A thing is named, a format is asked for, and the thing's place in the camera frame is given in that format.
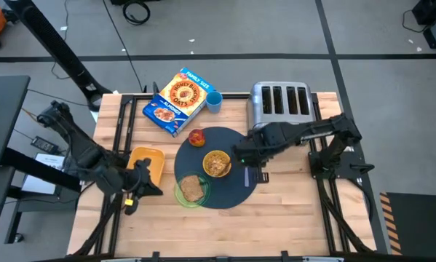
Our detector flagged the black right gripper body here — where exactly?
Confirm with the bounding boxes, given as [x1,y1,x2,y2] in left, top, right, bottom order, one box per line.
[231,129,277,169]

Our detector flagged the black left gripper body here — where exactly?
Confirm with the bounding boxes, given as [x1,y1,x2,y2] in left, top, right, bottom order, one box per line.
[104,165,144,197]

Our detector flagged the yellow blue patterned bowl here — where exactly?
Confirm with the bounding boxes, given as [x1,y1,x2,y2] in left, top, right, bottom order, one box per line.
[202,149,232,179]

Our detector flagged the brown toast slice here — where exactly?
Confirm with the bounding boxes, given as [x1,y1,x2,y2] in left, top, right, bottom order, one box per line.
[180,175,205,203]

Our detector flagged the green glass plate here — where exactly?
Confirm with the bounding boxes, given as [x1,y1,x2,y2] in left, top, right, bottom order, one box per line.
[174,170,212,209]

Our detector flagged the red yellow apple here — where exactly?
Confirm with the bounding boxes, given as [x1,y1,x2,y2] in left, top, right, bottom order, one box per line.
[187,128,207,148]

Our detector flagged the honey oats cereal box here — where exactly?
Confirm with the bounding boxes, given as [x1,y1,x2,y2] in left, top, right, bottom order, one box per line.
[142,67,216,138]

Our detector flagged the yellow plastic bin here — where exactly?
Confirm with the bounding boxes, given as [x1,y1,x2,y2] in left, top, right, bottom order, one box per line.
[125,146,166,187]

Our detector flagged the dark blue round placemat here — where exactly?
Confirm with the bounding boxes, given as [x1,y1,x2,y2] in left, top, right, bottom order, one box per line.
[173,126,258,210]

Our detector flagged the silver four-slot toaster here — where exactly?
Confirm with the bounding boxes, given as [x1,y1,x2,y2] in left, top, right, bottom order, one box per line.
[247,80,319,134]

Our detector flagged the golden cereal flakes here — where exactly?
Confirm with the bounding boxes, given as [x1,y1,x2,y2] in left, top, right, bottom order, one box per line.
[205,152,229,176]

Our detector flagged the blue plastic cup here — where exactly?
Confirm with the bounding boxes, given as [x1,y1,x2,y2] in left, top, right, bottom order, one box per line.
[205,90,223,114]

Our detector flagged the white paper sheet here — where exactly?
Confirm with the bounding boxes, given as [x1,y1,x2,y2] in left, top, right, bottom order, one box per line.
[20,152,68,196]

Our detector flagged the black power adapter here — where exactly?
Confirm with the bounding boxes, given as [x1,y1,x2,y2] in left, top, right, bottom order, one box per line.
[30,135,60,154]

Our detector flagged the black desk top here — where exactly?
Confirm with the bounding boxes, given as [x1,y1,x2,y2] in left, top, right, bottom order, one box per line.
[0,75,31,170]

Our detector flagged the black tower stand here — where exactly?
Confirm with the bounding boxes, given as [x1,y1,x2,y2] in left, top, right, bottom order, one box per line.
[4,0,113,112]

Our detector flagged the black hazard striped mat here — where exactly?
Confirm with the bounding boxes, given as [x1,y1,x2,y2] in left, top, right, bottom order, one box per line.
[379,191,436,256]

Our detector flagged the black aluminium table frame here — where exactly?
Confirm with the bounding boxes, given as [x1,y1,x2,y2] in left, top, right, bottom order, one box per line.
[71,92,377,262]

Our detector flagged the black desk base frame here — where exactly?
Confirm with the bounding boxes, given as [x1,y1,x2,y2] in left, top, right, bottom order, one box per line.
[0,147,82,245]

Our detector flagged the thin black floor cable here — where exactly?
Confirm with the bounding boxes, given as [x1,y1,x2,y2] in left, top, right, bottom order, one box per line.
[101,0,148,94]

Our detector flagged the coiled black cable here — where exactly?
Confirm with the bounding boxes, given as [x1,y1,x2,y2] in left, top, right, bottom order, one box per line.
[122,0,152,26]

